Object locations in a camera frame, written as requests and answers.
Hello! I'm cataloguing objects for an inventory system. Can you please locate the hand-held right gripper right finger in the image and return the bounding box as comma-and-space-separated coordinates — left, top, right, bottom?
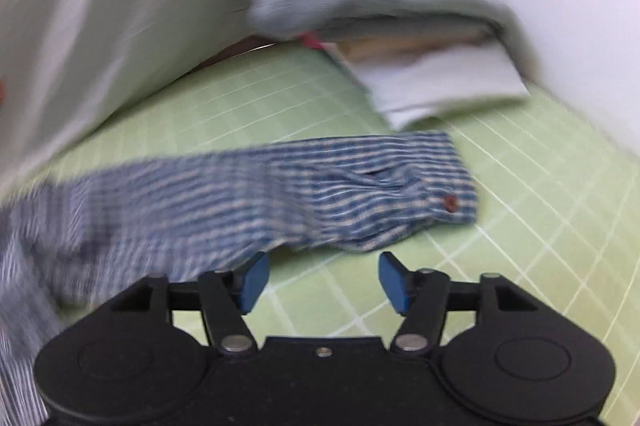
377, 251, 544, 355

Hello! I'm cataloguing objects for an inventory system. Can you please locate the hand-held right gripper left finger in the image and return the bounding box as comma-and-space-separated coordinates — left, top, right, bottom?
107, 251, 271, 355

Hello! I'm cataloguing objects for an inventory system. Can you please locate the blue checked shirt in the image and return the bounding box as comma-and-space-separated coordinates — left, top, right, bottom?
0, 131, 479, 426

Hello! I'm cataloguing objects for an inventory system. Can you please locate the green grid mat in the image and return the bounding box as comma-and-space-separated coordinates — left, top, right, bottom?
30, 40, 640, 357

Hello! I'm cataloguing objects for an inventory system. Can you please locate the white folded cloth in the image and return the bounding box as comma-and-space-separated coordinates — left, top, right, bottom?
327, 40, 532, 133

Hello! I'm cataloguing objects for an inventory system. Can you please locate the tan folded cloth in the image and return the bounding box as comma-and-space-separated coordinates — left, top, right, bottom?
344, 25, 488, 63

